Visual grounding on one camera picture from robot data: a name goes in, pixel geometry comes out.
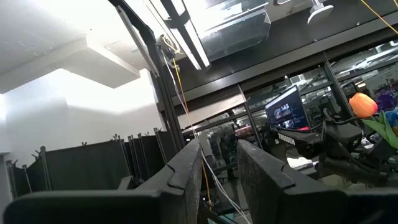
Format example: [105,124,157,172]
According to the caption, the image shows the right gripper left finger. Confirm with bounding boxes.
[135,138,203,224]

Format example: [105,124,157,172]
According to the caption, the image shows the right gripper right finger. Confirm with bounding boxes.
[236,139,349,224]

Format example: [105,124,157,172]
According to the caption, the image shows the orange artificial tulip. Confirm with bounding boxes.
[348,92,398,150]

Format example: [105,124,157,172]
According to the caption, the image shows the purple artificial flower bunch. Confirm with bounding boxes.
[374,89,398,113]

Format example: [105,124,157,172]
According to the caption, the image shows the white cloth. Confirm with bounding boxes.
[287,156,313,170]

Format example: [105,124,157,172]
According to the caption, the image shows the computer monitor lit screen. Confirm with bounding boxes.
[264,85,310,131]

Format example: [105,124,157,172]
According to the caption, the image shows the black partition panels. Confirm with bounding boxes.
[6,127,178,200]

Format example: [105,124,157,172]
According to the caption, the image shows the overhead light bar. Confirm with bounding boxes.
[149,0,212,71]

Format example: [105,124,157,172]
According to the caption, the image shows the thin yellow cable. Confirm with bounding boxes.
[360,0,398,35]
[161,35,213,205]

